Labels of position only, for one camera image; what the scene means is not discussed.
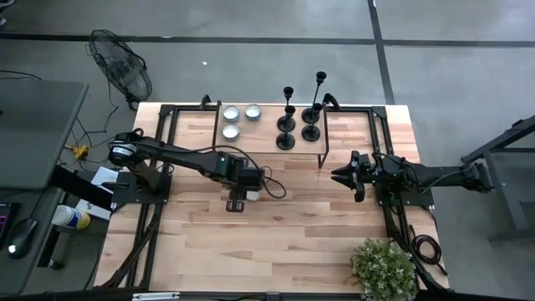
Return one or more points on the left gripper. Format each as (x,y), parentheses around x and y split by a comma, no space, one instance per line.
(253,180)

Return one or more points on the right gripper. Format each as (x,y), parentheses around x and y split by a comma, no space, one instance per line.
(358,180)

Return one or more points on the purple patterned candle tin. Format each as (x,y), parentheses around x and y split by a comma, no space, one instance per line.
(230,131)

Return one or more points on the short black candlestick holder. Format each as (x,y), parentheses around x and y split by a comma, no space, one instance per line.
(311,134)

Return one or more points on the blue patterned candle tin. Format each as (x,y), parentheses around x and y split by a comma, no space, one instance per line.
(253,111)

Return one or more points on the tall black candlestick holder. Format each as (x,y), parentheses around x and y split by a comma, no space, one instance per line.
(310,116)

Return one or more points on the pale patterned candle tin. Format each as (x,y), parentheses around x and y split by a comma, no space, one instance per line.
(231,113)

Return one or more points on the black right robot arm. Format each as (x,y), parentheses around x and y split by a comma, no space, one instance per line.
(439,175)

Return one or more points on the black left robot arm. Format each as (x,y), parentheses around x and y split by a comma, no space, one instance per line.
(184,159)

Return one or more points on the potted plant black pot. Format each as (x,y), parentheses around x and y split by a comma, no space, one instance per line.
(384,267)

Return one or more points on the white paper sheet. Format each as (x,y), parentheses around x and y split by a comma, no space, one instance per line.
(93,209)
(103,177)

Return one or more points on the black metal stand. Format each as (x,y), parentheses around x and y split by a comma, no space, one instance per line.
(501,175)

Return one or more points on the black floor fan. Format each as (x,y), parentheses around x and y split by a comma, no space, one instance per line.
(121,67)

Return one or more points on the black controller box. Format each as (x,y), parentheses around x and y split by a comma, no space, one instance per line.
(79,188)

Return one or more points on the yellow power plug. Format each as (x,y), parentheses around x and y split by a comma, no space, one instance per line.
(80,151)

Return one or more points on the white yellow wipes canister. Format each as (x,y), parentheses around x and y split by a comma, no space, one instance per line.
(69,217)

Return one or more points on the grey table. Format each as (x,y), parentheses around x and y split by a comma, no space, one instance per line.
(37,129)

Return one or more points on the black computer mouse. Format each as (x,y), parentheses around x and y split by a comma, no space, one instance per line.
(21,238)

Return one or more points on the grey computer desk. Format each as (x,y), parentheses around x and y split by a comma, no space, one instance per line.
(25,271)

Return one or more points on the black keyboard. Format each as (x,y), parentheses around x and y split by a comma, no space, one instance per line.
(4,221)

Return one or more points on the black aluminium table frame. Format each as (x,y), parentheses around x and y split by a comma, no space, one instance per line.
(378,112)

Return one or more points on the black hook bracket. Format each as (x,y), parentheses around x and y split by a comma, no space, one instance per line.
(205,101)
(331,100)

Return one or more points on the black frame strut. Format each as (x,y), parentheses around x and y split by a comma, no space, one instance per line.
(138,246)

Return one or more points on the silver metal bracket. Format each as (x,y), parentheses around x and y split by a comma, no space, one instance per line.
(154,296)

